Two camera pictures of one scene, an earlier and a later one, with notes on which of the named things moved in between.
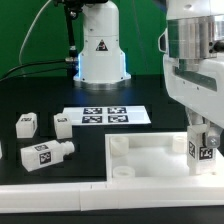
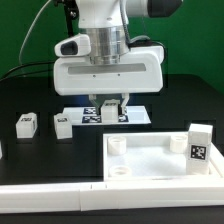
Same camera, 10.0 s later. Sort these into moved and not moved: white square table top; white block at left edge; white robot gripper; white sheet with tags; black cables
Moved: white robot gripper
Not moved: white square table top; white block at left edge; black cables; white sheet with tags
